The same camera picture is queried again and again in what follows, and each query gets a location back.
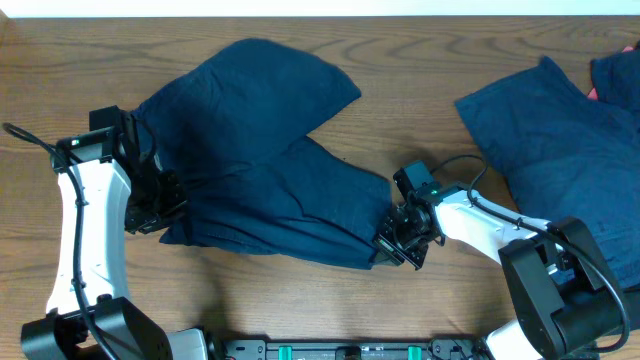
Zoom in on navy blue shorts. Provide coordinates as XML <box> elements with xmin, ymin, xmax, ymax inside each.
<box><xmin>134</xmin><ymin>39</ymin><xmax>391</xmax><ymax>270</ymax></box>

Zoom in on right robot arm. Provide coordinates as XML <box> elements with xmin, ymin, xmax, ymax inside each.
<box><xmin>374</xmin><ymin>180</ymin><xmax>631</xmax><ymax>359</ymax></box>

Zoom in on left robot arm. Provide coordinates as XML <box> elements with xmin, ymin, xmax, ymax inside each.
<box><xmin>3</xmin><ymin>106</ymin><xmax>209</xmax><ymax>359</ymax></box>

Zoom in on navy blue garment pile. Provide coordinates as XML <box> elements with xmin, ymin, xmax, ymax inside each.
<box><xmin>455</xmin><ymin>57</ymin><xmax>639</xmax><ymax>288</ymax></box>

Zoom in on pink red cloth piece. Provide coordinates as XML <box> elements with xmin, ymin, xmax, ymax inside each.
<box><xmin>587</xmin><ymin>45</ymin><xmax>636</xmax><ymax>101</ymax></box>

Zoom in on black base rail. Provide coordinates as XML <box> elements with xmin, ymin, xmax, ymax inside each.
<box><xmin>207</xmin><ymin>338</ymin><xmax>493</xmax><ymax>360</ymax></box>

